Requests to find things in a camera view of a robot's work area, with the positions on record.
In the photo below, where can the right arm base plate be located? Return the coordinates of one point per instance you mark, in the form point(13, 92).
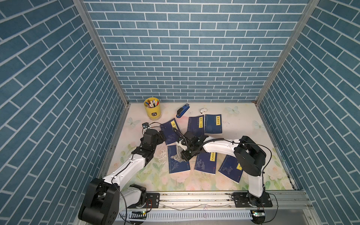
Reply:
point(247, 200)

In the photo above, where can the aluminium corner post left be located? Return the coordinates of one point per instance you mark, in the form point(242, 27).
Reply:
point(85, 16)

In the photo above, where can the white cable duct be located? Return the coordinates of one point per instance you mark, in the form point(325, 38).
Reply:
point(173, 216)

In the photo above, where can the yellow pen cup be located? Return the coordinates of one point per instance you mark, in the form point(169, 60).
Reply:
point(152, 107)

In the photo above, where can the small white stapler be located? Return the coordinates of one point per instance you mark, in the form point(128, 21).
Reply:
point(203, 111)

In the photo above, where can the blue book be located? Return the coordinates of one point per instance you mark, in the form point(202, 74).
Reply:
point(175, 166)
point(170, 135)
point(196, 125)
point(206, 162)
point(231, 168)
point(213, 124)

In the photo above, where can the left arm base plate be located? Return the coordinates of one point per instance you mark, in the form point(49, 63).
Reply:
point(151, 201)

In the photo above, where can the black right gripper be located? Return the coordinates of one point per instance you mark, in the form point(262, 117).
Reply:
point(186, 158)

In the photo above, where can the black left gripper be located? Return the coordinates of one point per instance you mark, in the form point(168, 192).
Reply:
point(160, 139)

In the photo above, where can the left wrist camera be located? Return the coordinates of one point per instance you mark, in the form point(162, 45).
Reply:
point(145, 125)

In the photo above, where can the aluminium corner post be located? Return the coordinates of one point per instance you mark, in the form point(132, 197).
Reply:
point(85, 16)
point(308, 10)

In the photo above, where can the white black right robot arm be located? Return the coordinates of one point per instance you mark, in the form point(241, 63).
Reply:
point(249, 155)

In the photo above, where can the aluminium corner post right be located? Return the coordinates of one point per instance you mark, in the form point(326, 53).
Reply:
point(308, 10)

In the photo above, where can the grey wiping cloth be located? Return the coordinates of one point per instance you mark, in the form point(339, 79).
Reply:
point(179, 149)

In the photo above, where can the blue black stapler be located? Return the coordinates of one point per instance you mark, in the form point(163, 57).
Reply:
point(182, 110)

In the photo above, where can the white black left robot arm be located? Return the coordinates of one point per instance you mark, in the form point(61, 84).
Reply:
point(104, 197)

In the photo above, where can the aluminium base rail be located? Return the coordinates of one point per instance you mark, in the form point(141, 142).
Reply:
point(219, 200)

